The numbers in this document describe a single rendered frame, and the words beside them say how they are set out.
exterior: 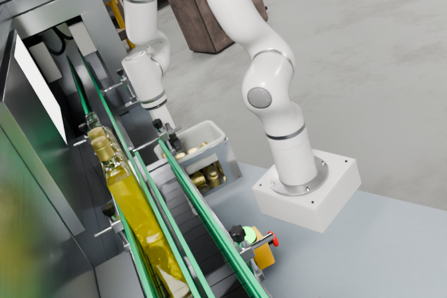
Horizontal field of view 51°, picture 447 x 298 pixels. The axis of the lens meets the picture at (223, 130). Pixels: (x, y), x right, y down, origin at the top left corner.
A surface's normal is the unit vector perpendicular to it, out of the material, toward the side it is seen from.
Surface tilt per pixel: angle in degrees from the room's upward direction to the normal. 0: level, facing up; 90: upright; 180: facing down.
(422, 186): 0
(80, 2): 90
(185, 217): 0
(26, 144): 90
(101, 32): 90
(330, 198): 90
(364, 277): 0
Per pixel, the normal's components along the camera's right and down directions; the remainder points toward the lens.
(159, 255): -0.33, -0.83
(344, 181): 0.69, 0.12
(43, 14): 0.36, 0.34
